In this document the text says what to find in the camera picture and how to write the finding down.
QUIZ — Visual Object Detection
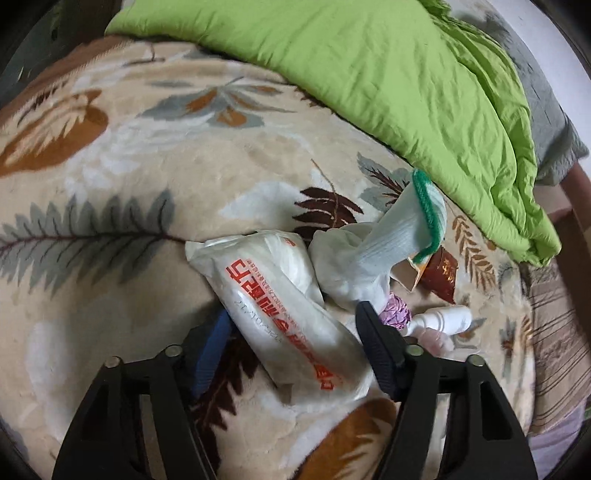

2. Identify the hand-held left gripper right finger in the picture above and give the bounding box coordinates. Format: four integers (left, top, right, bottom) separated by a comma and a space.
355, 301, 539, 480

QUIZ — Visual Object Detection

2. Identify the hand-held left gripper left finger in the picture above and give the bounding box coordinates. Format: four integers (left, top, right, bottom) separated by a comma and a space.
51, 308, 234, 480

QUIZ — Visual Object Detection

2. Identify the purple ball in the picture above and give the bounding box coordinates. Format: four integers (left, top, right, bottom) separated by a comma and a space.
379, 295, 413, 330

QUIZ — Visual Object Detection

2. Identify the clear plastic wrapper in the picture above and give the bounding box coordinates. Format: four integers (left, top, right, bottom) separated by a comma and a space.
413, 330, 458, 357

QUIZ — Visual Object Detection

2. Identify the white packet with red print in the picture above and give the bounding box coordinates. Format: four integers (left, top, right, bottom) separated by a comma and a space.
185, 231, 375, 407

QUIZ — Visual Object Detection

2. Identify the white spray bottle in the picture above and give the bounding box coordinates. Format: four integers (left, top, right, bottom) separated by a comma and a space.
401, 305, 472, 337

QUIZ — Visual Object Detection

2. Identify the white sock with green cuff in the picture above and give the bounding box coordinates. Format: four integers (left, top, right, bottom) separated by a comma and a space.
355, 168, 448, 301

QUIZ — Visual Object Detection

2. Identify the small yellow cardboard box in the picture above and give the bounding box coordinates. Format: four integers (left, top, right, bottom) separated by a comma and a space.
390, 256, 431, 291

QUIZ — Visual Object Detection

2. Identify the shiny brown wrapper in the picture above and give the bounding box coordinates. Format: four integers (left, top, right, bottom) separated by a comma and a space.
418, 247, 459, 303

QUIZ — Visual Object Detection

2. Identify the striped brown pillow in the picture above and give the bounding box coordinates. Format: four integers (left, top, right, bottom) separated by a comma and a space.
519, 263, 591, 437

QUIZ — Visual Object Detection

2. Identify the leaf print blanket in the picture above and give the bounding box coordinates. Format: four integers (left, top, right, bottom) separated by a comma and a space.
0, 34, 591, 480

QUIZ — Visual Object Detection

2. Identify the brown headboard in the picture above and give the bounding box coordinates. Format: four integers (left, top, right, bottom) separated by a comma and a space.
549, 159, 591, 273

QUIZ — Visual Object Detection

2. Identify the grey quilt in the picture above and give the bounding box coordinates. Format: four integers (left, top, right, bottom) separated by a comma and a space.
455, 9, 589, 185

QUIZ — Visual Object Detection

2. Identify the green quilt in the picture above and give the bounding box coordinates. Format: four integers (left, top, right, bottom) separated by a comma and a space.
105, 0, 561, 266

